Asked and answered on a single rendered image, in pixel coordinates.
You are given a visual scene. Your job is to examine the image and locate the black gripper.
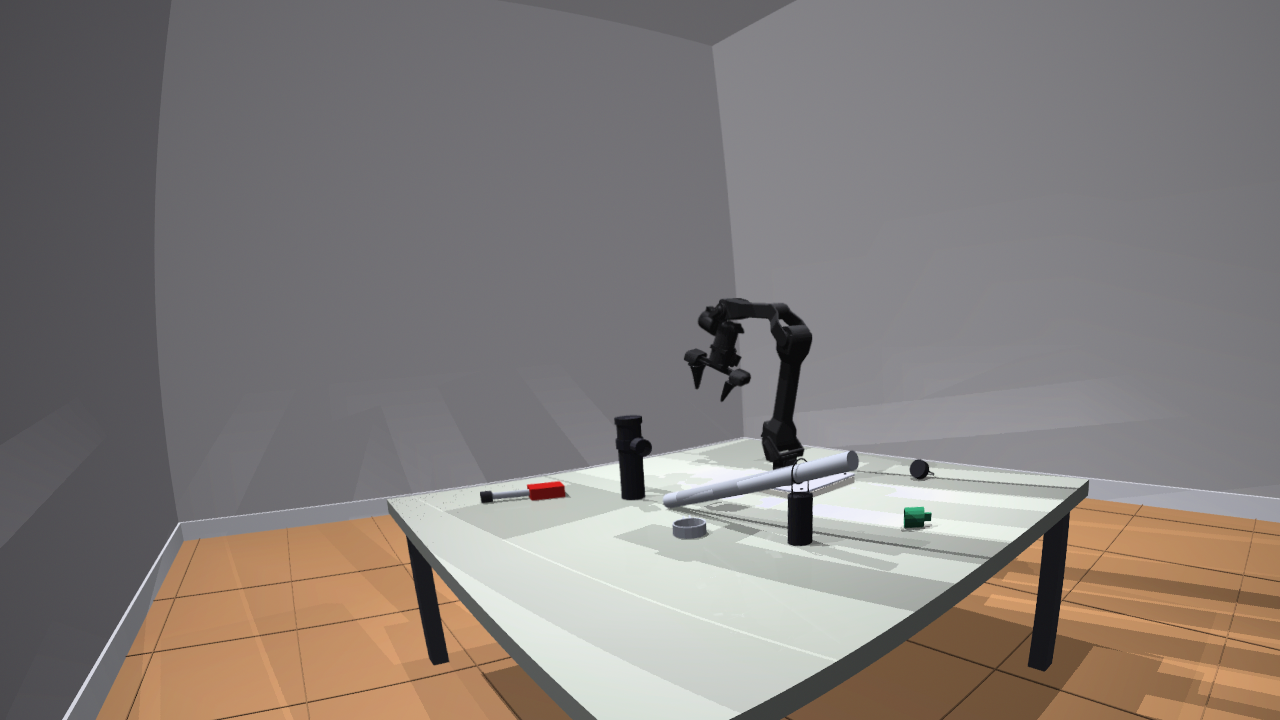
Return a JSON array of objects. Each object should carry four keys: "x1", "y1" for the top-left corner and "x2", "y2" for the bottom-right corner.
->
[{"x1": 684, "y1": 341, "x2": 751, "y2": 402}]

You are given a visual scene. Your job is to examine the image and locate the grey metal ring with tab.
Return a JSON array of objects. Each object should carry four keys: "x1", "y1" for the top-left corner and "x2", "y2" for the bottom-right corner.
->
[{"x1": 673, "y1": 516, "x2": 707, "y2": 539}]

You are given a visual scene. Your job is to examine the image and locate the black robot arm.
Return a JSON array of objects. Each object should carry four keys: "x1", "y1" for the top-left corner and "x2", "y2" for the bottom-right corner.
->
[{"x1": 698, "y1": 299, "x2": 812, "y2": 470}]

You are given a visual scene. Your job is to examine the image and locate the green cylinder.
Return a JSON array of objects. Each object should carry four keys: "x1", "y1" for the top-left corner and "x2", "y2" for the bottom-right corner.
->
[{"x1": 902, "y1": 507, "x2": 932, "y2": 528}]

